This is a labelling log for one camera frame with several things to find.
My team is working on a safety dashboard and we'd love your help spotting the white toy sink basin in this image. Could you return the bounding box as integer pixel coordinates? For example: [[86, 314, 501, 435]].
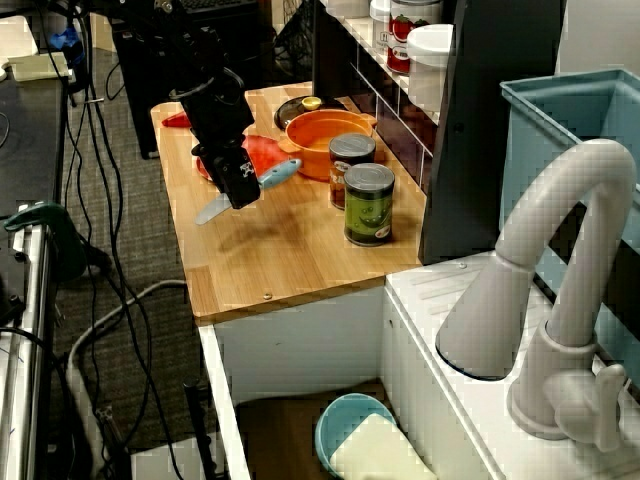
[[198, 249, 640, 480]]

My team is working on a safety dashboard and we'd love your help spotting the grey hose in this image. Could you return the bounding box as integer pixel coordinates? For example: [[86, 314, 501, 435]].
[[67, 279, 189, 451]]

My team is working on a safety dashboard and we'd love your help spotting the green clamp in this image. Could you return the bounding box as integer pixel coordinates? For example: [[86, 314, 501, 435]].
[[3, 200, 89, 284]]

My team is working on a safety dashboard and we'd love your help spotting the cream wall shelf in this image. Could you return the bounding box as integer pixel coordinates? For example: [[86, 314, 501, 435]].
[[319, 0, 444, 126]]

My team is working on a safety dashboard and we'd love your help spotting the blue handled toy knife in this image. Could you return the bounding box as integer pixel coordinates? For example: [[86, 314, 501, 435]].
[[194, 158, 304, 226]]

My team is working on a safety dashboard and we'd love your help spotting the black keyboard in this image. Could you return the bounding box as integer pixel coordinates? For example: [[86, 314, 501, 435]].
[[182, 0, 261, 14]]

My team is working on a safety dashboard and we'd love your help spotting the dark grey side panel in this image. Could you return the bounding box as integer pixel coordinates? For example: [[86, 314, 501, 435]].
[[418, 0, 569, 266], [312, 0, 351, 101]]

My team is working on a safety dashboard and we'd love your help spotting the light blue plastic bin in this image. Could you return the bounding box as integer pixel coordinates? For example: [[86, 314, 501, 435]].
[[499, 68, 640, 386]]

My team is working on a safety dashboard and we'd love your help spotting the blue tape piece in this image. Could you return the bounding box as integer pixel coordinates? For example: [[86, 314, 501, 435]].
[[52, 27, 87, 69]]

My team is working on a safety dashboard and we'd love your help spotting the green peas can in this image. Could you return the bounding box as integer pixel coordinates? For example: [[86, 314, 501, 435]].
[[343, 162, 396, 248]]

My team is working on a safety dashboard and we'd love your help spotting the red tomato can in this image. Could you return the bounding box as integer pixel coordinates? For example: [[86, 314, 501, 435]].
[[387, 0, 444, 76]]

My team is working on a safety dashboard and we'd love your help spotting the red round plate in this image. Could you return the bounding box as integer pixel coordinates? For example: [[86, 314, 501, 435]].
[[195, 133, 292, 182]]

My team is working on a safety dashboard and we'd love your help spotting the small white lidded jar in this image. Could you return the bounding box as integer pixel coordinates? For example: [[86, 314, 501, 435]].
[[368, 0, 394, 54]]

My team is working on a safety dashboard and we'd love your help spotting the black desk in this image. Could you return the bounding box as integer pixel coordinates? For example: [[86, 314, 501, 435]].
[[0, 74, 69, 211]]

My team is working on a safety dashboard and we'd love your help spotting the orange toy pot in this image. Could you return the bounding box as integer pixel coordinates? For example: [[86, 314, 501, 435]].
[[277, 109, 379, 182]]

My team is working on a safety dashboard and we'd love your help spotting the light blue bowl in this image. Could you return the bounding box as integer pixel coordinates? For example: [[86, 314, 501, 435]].
[[314, 393, 399, 474]]

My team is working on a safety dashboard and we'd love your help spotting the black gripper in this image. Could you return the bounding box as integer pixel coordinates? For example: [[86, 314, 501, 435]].
[[178, 69, 262, 210]]

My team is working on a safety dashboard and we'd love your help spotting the cream plastic bottle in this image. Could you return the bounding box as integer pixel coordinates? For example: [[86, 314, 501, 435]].
[[328, 412, 439, 480]]

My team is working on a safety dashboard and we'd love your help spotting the dark tiled backsplash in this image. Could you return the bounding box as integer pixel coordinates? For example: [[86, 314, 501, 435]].
[[349, 59, 436, 196]]

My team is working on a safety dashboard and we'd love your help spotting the brown lid with yellow knob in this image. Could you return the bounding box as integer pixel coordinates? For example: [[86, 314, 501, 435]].
[[273, 94, 351, 129]]

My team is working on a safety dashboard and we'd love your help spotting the red toy chili pepper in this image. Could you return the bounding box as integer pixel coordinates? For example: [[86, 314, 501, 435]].
[[160, 109, 194, 130]]

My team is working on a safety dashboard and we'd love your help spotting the aluminium frame rail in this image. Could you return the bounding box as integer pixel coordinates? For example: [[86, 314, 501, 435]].
[[0, 219, 51, 480]]

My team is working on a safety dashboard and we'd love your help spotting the brown beans can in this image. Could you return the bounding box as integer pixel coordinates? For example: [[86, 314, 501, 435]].
[[328, 132, 377, 210]]

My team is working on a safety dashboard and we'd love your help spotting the grey toy faucet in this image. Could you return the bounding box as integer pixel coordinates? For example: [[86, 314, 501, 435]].
[[434, 138, 639, 454]]

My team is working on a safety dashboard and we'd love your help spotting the medium white lidded jar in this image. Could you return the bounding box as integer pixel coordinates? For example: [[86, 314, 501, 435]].
[[405, 23, 455, 114]]

